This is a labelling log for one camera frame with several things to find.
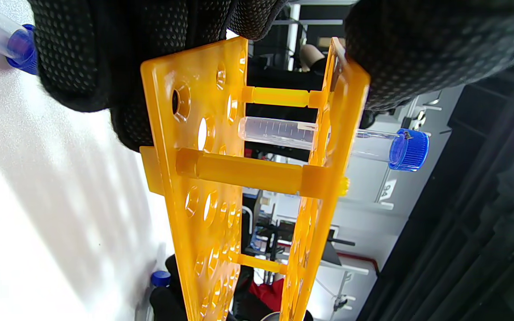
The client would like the orange test tube rack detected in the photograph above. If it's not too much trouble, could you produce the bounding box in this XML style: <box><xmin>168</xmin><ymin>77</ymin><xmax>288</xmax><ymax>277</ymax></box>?
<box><xmin>139</xmin><ymin>36</ymin><xmax>371</xmax><ymax>321</ymax></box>

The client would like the person's right hand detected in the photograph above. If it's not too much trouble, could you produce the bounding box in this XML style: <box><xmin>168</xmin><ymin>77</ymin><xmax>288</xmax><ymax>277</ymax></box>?
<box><xmin>149</xmin><ymin>255</ymin><xmax>189</xmax><ymax>321</ymax></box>

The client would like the person's left hand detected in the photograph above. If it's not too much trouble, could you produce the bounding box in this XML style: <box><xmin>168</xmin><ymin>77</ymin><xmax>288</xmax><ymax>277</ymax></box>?
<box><xmin>27</xmin><ymin>0</ymin><xmax>514</xmax><ymax>153</ymax></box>

